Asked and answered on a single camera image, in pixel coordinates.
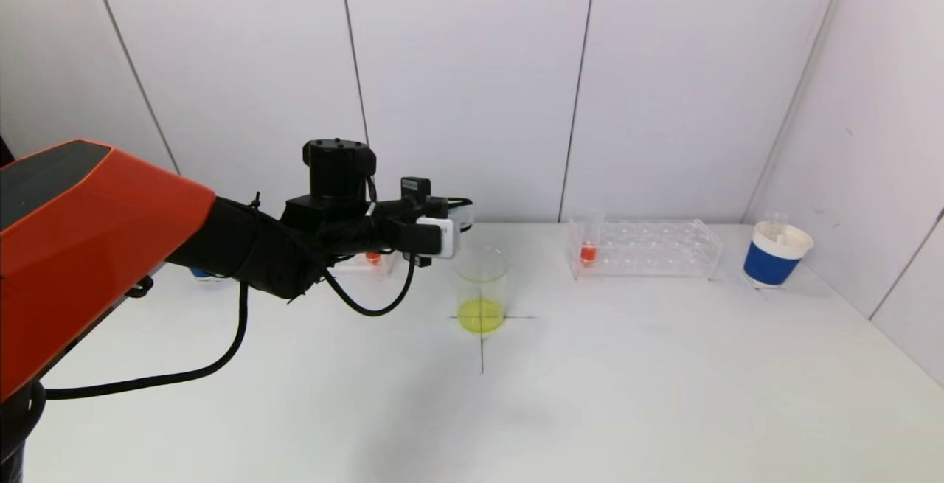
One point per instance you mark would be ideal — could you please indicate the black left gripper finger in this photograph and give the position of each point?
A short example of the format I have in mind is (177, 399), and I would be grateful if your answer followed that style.
(453, 203)

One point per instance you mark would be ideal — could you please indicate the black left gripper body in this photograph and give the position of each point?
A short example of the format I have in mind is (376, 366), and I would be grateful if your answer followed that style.
(415, 191)

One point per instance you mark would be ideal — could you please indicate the test tube with blue pigment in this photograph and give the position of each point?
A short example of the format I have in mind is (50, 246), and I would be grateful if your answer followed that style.
(464, 217)

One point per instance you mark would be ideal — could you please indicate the test tube with yellow pigment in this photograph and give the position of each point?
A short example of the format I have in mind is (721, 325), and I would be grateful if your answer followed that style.
(776, 226)

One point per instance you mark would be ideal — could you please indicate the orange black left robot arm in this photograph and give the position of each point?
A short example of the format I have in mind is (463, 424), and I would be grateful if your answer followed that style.
(88, 232)

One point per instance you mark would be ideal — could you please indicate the test tube with red pigment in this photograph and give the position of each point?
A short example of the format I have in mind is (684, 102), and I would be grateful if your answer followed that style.
(588, 253)
(373, 257)

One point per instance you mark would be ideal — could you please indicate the clear acrylic test tube rack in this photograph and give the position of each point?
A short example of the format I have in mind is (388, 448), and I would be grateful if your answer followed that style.
(372, 268)
(641, 251)

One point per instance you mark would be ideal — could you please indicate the clear glass beaker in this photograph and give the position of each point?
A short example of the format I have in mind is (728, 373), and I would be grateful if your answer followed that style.
(479, 317)

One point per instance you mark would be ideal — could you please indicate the blue white paper cup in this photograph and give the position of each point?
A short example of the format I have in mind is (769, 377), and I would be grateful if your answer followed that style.
(771, 265)
(200, 273)

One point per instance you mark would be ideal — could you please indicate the bystander black shirt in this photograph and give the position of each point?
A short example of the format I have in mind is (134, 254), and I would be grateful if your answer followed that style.
(4, 155)

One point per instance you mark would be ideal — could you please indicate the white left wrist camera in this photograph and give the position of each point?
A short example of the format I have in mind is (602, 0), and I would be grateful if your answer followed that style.
(442, 238)

